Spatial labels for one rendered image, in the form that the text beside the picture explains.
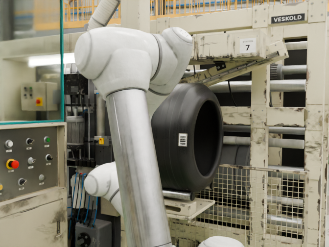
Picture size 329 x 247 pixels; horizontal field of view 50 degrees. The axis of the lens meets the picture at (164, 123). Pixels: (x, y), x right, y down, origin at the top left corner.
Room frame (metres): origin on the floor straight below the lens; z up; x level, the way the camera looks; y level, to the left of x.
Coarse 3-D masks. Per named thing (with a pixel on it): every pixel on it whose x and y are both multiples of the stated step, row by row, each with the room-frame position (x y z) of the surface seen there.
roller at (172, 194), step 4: (164, 188) 1.88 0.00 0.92; (164, 192) 1.85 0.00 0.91; (168, 192) 1.84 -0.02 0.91; (172, 192) 1.84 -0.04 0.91; (176, 192) 1.83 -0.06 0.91; (180, 192) 1.82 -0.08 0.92; (184, 192) 1.81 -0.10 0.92; (188, 192) 1.80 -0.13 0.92; (192, 192) 1.80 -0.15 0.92; (164, 196) 1.86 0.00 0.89; (168, 196) 1.85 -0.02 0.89; (172, 196) 1.83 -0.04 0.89; (176, 196) 1.82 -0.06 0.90; (180, 196) 1.81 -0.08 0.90; (184, 196) 1.80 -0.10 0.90; (188, 196) 1.79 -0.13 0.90; (192, 196) 1.79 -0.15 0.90; (192, 200) 1.80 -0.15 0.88
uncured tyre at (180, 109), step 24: (168, 96) 1.80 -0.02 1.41; (192, 96) 1.78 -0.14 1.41; (168, 120) 1.71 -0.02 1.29; (192, 120) 1.72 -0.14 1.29; (216, 120) 2.15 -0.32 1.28; (168, 144) 1.69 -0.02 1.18; (192, 144) 1.72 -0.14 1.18; (216, 144) 2.16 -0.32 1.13; (168, 168) 1.72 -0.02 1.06; (192, 168) 1.73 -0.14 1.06; (216, 168) 2.02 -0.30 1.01
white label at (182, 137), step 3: (180, 135) 1.67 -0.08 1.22; (183, 135) 1.67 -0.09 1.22; (186, 135) 1.67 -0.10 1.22; (180, 138) 1.67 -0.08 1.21; (183, 138) 1.67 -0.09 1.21; (186, 138) 1.67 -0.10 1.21; (180, 141) 1.67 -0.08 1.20; (183, 141) 1.67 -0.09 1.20; (186, 141) 1.67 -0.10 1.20; (180, 144) 1.67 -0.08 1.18; (183, 144) 1.67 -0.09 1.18; (186, 144) 1.67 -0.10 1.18
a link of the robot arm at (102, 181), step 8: (96, 168) 1.30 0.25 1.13; (104, 168) 1.29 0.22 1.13; (112, 168) 1.31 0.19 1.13; (88, 176) 1.26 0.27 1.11; (96, 176) 1.25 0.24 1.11; (104, 176) 1.26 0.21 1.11; (112, 176) 1.27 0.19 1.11; (88, 184) 1.25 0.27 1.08; (96, 184) 1.24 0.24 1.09; (104, 184) 1.25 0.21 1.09; (112, 184) 1.26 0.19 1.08; (88, 192) 1.26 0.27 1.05; (96, 192) 1.24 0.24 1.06; (104, 192) 1.25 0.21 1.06; (112, 192) 1.26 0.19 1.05
